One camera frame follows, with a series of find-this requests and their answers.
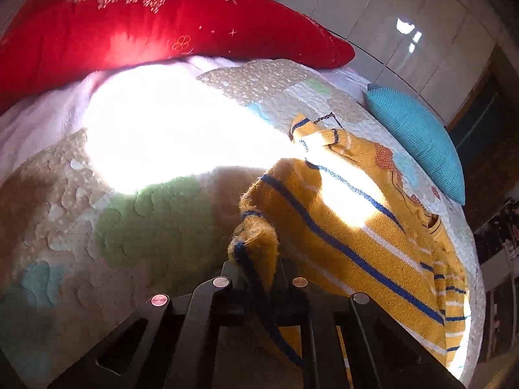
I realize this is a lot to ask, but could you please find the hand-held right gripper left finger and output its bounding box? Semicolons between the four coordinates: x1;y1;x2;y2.
48;260;253;389

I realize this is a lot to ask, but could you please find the yellow striped knit sweater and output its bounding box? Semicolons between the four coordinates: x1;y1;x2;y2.
228;114;472;370

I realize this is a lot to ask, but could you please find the red embroidered pillow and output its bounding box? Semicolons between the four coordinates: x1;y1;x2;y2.
0;0;356;115

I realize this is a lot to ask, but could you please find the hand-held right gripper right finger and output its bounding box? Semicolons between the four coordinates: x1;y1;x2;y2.
271;256;467;389

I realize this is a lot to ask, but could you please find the blue knit cushion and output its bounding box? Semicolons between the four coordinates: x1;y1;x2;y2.
367;84;466;206

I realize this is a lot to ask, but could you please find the white wardrobe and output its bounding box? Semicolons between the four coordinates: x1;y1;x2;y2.
227;0;499;127

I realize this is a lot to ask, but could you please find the patchwork quilted bedspread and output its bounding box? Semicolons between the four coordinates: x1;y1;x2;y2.
0;56;486;389

